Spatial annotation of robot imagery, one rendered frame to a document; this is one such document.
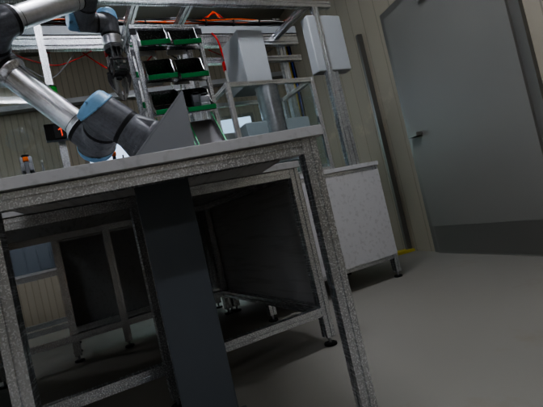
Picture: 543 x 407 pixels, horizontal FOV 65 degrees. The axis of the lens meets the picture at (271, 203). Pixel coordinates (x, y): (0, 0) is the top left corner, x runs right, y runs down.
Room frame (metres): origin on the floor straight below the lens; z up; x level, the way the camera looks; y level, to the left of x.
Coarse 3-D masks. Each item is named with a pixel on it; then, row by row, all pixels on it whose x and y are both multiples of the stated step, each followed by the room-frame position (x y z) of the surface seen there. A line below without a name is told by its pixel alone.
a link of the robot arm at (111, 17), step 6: (96, 12) 1.67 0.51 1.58; (102, 12) 1.65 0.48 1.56; (108, 12) 1.66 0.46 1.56; (114, 12) 1.68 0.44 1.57; (102, 18) 1.64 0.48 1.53; (108, 18) 1.65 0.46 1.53; (114, 18) 1.67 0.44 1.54; (102, 24) 1.64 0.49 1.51; (108, 24) 1.65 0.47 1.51; (114, 24) 1.66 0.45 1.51; (102, 30) 1.66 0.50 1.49; (108, 30) 1.65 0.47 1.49; (114, 30) 1.66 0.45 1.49
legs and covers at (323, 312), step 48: (192, 192) 1.75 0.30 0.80; (240, 192) 2.52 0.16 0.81; (288, 192) 2.10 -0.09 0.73; (48, 240) 2.69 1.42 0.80; (144, 240) 1.65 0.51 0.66; (240, 240) 2.78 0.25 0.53; (288, 240) 2.20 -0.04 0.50; (240, 288) 2.96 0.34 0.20; (288, 288) 2.31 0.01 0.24; (240, 336) 1.79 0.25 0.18
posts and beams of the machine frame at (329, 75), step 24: (120, 0) 2.46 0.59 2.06; (144, 0) 2.52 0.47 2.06; (168, 0) 2.59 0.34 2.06; (192, 0) 2.66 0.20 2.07; (216, 0) 2.73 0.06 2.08; (240, 0) 2.81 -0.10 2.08; (264, 0) 2.89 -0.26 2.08; (288, 0) 2.98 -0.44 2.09; (288, 24) 3.28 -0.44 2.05; (48, 48) 2.73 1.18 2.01; (72, 48) 2.79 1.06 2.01; (96, 48) 2.87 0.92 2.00; (288, 72) 3.57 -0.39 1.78; (336, 96) 3.08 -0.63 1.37; (336, 120) 3.09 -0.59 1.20
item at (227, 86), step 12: (228, 84) 2.77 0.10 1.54; (240, 84) 2.81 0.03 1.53; (252, 84) 2.85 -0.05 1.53; (312, 84) 3.06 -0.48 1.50; (216, 96) 2.94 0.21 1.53; (228, 96) 2.77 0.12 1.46; (240, 132) 2.77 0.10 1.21; (324, 132) 3.07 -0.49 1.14; (324, 144) 3.07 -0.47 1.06; (324, 168) 3.04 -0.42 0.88
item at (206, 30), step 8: (48, 32) 2.73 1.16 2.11; (56, 32) 2.75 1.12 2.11; (64, 32) 2.77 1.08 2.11; (72, 32) 2.79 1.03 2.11; (80, 32) 2.82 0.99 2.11; (88, 32) 2.84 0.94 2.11; (120, 32) 2.93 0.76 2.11; (208, 32) 3.23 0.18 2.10; (216, 32) 3.25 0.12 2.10; (224, 32) 3.28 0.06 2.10; (232, 32) 3.32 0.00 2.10; (264, 32) 3.44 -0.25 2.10; (272, 32) 3.48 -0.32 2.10; (288, 32) 3.55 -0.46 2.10; (296, 32) 3.58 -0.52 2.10
